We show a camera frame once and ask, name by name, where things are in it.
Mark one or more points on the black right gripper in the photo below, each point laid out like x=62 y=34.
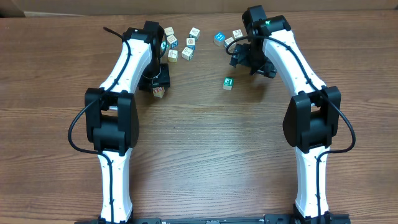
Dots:
x=241 y=57

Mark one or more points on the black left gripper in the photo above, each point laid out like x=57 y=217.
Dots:
x=165 y=79

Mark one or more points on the red E wooden block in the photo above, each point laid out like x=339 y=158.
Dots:
x=158 y=91

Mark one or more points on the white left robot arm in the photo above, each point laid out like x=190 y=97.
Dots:
x=112 y=123

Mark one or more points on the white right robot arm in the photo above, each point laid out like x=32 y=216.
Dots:
x=311 y=119

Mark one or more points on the letter K wooden block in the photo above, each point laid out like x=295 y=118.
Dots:
x=237 y=34

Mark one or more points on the number 3 wooden block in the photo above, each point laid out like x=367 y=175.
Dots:
x=229 y=41

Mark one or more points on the green 4 wooden block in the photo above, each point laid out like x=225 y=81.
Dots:
x=164 y=48

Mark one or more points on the green letter wooden block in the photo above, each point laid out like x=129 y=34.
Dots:
x=228 y=83

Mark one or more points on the blue top wooden block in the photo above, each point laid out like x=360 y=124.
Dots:
x=219 y=39

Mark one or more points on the blue X wooden block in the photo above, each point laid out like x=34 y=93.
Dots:
x=172 y=41

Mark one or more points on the plain top wooden block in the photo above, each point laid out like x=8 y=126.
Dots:
x=169 y=31

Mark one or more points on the blue framed wooden block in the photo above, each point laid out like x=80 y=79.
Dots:
x=191 y=43

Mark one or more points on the teal edged wooden block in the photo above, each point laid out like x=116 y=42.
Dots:
x=194 y=33

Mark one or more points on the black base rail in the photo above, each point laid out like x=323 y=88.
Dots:
x=266 y=219

